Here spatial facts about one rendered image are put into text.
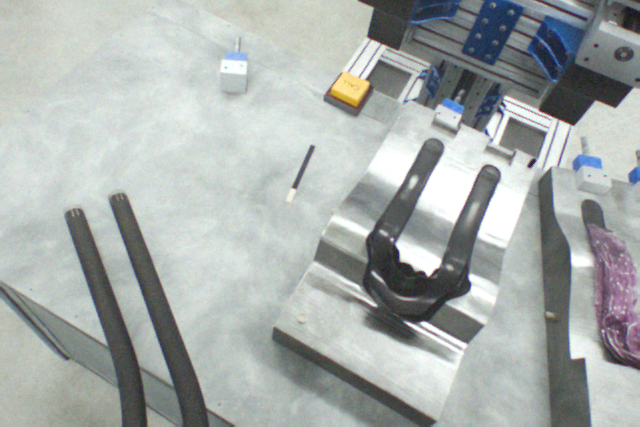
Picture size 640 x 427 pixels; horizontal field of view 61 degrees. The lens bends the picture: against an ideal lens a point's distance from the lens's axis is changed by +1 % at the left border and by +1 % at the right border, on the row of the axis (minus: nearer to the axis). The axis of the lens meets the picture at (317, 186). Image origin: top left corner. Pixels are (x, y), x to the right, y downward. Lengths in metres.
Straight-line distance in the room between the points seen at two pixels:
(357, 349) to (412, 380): 0.09
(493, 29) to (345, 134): 0.49
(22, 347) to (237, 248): 1.01
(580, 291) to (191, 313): 0.60
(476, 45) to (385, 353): 0.85
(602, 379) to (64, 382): 1.36
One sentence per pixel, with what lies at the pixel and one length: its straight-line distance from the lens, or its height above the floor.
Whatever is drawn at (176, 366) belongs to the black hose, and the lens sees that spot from 0.75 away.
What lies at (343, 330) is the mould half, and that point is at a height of 0.86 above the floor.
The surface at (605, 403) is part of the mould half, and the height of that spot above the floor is 0.91.
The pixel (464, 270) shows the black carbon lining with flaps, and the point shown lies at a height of 0.93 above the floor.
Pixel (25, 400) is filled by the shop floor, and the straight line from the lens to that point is 1.76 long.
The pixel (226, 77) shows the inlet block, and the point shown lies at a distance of 1.10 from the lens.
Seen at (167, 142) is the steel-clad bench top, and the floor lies 0.80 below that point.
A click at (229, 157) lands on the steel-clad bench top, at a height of 0.80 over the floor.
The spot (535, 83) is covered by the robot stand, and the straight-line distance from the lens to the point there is 1.46.
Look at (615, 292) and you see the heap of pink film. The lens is 0.94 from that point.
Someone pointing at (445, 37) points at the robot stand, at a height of 0.74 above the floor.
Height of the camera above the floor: 1.63
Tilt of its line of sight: 56 degrees down
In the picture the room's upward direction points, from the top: 12 degrees clockwise
